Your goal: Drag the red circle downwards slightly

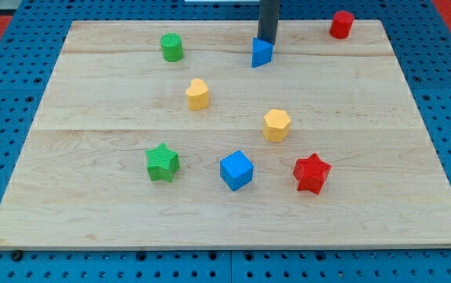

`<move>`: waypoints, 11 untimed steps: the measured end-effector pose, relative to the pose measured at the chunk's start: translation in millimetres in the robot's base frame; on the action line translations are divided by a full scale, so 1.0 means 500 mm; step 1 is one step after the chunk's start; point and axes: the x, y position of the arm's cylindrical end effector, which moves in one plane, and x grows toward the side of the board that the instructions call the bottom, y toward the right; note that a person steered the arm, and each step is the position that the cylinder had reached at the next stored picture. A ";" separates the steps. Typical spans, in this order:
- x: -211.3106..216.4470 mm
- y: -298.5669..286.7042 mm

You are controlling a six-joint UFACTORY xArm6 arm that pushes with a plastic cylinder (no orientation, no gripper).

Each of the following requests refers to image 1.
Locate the light wooden board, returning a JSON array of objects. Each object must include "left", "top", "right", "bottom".
[{"left": 0, "top": 20, "right": 451, "bottom": 251}]

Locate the blue triangle block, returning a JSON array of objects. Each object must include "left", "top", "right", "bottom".
[{"left": 251, "top": 38, "right": 273, "bottom": 68}]

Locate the green cylinder block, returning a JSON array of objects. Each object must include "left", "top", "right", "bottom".
[{"left": 160, "top": 32, "right": 183, "bottom": 62}]

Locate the blue cube block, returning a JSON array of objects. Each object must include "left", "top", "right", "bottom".
[{"left": 219, "top": 150, "right": 254, "bottom": 191}]

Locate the red star block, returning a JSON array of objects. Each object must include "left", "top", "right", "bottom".
[{"left": 293, "top": 153, "right": 332, "bottom": 195}]

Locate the yellow heart block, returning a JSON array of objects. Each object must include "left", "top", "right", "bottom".
[{"left": 185, "top": 78, "right": 210, "bottom": 110}]

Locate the yellow hexagon block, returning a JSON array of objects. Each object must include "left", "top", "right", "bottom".
[{"left": 262, "top": 108, "right": 291, "bottom": 142}]

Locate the red cylinder block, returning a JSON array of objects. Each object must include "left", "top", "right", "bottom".
[{"left": 329, "top": 11, "right": 355, "bottom": 39}]

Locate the green star block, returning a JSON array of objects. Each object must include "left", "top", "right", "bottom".
[{"left": 145, "top": 143, "right": 180, "bottom": 182}]

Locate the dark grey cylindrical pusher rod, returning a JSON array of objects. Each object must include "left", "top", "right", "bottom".
[{"left": 257, "top": 0, "right": 281, "bottom": 45}]

